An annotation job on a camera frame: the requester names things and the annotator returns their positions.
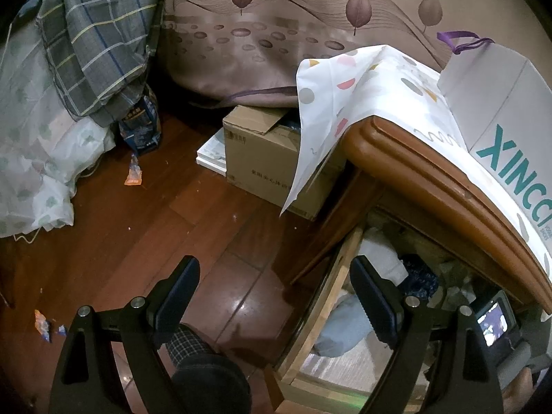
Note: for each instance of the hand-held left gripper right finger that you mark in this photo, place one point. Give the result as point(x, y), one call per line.
point(373, 302)

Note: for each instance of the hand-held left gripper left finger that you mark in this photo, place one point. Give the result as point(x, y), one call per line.
point(179, 302)

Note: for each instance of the navy floral underwear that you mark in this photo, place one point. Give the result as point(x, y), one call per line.
point(420, 276)

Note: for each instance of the wooden drawer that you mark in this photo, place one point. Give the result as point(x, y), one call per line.
point(319, 306)

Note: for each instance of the light blue underwear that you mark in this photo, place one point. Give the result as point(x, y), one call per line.
point(340, 327)

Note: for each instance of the person's right hand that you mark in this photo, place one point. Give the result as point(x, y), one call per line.
point(524, 392)

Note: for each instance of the plaid slipper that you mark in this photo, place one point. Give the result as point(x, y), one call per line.
point(189, 345)

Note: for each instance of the white folded garment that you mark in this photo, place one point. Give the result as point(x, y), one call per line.
point(388, 258)

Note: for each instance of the person's dark trouser leg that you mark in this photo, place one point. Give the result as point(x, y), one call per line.
point(211, 388)

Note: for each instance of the orange and blue wrapper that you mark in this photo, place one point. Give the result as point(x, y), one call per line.
point(43, 325)

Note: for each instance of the wooden nightstand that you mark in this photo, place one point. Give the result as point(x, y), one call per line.
point(409, 159)

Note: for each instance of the white flat board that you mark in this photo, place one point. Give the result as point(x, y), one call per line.
point(211, 155)

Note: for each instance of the cardboard box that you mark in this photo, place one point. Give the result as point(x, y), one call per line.
point(258, 159)

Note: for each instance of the blue snack packet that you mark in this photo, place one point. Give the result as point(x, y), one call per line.
point(140, 133)

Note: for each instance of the white floral cloth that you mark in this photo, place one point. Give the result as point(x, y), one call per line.
point(34, 172)

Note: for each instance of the white patterned cloth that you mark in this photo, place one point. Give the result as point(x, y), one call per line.
point(345, 95)

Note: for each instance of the white XINCCI paper bag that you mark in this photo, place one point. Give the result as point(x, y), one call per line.
point(509, 108)

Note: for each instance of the grey plaid cloth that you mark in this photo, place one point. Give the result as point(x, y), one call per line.
point(99, 43)

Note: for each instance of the purple ribbon loop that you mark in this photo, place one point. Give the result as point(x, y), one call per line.
point(465, 45)

